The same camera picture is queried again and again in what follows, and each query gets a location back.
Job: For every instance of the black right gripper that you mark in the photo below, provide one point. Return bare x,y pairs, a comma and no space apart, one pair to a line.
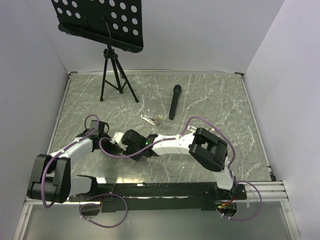
126,151

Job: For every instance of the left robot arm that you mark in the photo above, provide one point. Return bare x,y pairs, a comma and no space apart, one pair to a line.
51,175

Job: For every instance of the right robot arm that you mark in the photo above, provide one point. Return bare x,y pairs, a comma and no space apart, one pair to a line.
210,151

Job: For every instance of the black microphone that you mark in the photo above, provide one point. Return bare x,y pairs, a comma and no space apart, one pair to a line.
174,102

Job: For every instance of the black perforated music stand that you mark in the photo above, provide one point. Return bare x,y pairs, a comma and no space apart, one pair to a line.
116,23

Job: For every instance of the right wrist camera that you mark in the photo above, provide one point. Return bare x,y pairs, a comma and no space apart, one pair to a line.
117,138

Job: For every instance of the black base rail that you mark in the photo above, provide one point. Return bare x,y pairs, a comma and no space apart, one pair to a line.
136,205

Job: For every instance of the aluminium frame rail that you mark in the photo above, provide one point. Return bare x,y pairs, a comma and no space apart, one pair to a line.
252,191

